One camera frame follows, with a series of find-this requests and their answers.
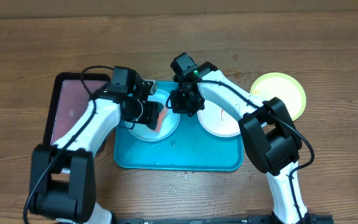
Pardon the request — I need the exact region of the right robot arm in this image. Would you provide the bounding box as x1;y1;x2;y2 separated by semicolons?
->
166;53;311;223

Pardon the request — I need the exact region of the teal plastic tray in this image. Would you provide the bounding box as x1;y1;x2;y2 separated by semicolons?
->
113;80;244;172

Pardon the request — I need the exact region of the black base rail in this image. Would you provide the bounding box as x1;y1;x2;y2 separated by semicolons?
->
114;213;334;224

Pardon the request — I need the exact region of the green scrub sponge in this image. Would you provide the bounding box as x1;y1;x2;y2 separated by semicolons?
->
147;103;168;133

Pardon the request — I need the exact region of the black water tray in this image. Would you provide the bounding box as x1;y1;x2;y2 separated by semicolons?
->
42;72;111;147

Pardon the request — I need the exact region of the yellow-green plate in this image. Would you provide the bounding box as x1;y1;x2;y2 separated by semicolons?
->
250;72;306;121

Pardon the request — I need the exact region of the light blue plate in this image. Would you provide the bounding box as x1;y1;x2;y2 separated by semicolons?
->
129;89;180;142

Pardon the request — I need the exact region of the white plate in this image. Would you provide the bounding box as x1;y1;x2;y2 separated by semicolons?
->
197;100;240;138

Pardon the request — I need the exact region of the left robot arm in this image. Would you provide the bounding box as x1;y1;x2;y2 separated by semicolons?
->
22;66;163;223

